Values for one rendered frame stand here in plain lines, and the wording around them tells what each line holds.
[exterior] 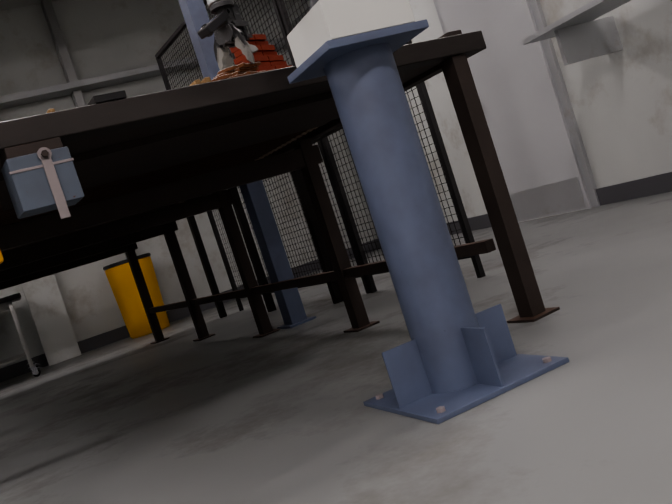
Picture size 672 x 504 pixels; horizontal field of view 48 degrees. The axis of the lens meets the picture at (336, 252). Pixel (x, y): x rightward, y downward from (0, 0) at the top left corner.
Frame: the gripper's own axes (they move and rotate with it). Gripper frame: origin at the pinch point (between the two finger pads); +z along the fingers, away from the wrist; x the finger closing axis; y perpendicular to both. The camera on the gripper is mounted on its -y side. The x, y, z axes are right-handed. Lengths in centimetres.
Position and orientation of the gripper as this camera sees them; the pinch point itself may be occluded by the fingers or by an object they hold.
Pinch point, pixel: (237, 70)
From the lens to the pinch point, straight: 228.0
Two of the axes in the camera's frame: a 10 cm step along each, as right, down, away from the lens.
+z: 3.1, 9.5, 0.4
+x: -7.4, 2.1, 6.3
